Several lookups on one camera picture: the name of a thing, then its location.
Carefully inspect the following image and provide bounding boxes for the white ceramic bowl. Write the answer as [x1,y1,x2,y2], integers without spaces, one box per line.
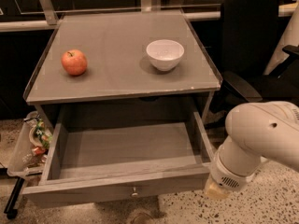
[146,39,185,72]

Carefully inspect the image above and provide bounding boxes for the metal rail with brackets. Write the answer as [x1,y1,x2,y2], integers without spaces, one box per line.
[0,0,299,34]

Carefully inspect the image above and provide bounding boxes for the black cart leg with wheel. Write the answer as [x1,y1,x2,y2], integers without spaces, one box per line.
[4,177,24,219]

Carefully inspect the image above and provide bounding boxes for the grey drawer cabinet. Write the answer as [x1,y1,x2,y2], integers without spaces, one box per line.
[24,10,221,126]

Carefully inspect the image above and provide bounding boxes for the grey top drawer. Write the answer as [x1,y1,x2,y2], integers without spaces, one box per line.
[23,112,214,207]

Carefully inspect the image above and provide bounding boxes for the black office chair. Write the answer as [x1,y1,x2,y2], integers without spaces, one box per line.
[209,0,299,114]

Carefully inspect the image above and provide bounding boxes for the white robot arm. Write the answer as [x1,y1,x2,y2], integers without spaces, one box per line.
[205,14,299,199]

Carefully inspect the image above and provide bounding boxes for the red apple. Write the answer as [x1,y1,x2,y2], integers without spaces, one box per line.
[61,49,88,76]

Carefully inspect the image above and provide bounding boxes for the clear plastic snack bin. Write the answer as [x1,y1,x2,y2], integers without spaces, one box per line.
[7,111,52,179]

